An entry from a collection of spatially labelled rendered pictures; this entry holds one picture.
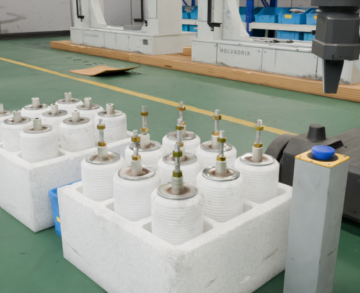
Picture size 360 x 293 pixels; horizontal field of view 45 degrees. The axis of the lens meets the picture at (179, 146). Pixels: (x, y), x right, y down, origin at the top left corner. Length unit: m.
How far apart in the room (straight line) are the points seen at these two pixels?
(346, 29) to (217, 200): 0.38
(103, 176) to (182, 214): 0.24
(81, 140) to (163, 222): 0.54
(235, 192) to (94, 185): 0.30
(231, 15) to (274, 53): 0.64
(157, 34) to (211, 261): 3.53
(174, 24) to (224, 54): 0.97
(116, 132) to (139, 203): 0.49
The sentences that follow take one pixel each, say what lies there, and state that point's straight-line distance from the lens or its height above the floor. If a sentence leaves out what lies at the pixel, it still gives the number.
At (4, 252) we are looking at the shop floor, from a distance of 1.17.
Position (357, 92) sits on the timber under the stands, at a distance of 2.81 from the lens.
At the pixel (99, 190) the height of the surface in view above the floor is 0.20.
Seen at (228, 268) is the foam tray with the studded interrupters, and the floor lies 0.10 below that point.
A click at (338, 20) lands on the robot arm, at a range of 0.73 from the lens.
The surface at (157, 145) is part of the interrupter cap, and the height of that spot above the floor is 0.25.
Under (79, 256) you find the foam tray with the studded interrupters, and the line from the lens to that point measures 1.02.
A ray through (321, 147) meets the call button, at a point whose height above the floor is 0.33.
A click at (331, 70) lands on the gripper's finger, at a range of 0.78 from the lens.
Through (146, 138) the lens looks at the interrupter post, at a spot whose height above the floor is 0.28.
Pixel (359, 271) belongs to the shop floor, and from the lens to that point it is 1.10.
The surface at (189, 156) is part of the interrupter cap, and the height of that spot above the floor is 0.25.
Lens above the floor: 0.58
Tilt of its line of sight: 19 degrees down
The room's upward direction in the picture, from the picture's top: straight up
